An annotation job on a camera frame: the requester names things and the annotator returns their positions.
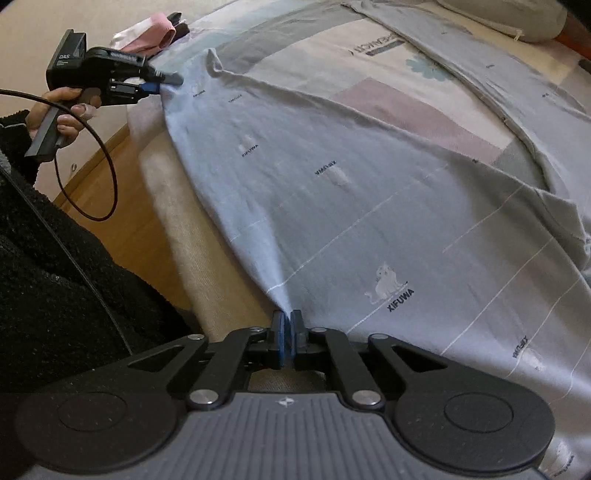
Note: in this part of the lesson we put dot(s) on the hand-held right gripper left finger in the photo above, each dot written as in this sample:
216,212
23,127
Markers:
278,337

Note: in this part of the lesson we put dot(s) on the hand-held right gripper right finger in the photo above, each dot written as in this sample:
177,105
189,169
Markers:
298,337

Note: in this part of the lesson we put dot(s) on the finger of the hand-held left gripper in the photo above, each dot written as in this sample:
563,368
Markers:
166,77
147,88

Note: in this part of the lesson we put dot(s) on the grey printed pants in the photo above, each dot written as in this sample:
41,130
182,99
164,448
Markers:
369,207

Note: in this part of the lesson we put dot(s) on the person's left forearm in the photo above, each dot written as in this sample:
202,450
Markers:
14,134

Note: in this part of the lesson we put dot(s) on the person's left hand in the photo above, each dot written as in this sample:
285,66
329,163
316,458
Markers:
41,110

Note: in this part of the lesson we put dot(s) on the pink cloth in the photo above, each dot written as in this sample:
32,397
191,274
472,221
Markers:
152,32

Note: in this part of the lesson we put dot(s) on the dark cloth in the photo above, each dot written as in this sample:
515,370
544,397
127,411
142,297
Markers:
179,25

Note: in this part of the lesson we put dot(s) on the person's black fleece torso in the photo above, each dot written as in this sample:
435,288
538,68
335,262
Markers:
69,277

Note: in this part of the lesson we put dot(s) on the grey cat face cushion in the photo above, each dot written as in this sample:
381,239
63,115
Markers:
508,18

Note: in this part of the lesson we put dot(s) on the red cloth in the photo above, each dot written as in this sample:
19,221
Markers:
575,39

